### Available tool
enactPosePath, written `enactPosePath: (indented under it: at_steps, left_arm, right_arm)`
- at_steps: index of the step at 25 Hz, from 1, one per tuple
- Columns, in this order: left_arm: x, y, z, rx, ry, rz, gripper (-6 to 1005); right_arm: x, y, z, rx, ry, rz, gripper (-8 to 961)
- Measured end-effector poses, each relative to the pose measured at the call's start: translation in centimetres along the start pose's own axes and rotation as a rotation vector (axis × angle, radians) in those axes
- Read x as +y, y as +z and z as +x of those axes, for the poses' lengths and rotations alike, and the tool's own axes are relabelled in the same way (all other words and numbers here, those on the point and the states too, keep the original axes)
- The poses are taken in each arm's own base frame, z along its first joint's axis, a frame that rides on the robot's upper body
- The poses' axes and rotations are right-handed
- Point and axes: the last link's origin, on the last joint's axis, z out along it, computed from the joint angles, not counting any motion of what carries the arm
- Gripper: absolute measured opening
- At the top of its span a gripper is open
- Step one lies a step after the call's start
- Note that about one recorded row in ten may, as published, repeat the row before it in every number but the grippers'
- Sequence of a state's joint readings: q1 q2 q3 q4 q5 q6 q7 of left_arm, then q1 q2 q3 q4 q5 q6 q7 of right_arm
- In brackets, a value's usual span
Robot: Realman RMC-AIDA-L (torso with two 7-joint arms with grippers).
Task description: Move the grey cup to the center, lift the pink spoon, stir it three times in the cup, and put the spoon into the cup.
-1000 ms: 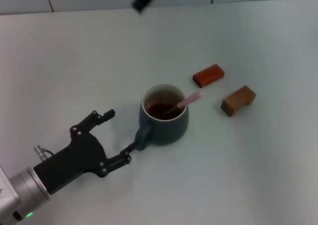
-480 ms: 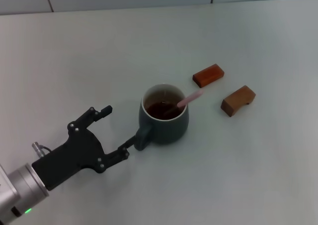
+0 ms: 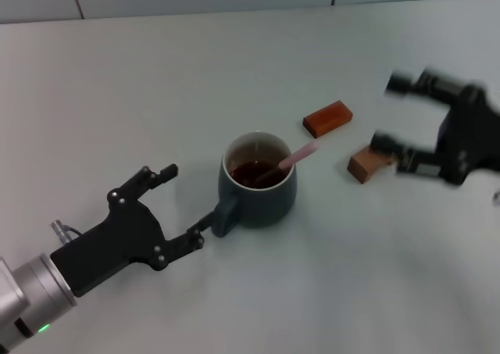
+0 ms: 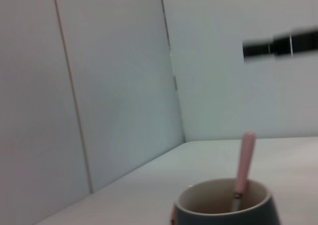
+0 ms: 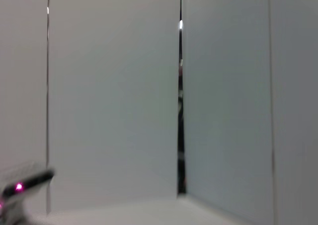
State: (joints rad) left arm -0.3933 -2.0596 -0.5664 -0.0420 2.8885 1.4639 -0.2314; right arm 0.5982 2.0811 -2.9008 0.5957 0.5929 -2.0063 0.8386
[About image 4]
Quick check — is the grey ceramic cup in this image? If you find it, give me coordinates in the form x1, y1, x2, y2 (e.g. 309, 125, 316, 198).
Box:
171, 178, 283, 225

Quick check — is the pink handled metal spoon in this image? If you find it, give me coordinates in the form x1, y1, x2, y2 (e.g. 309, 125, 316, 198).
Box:
231, 131, 256, 212

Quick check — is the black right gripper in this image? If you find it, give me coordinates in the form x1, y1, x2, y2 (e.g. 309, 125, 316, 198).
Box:
242, 25, 318, 63

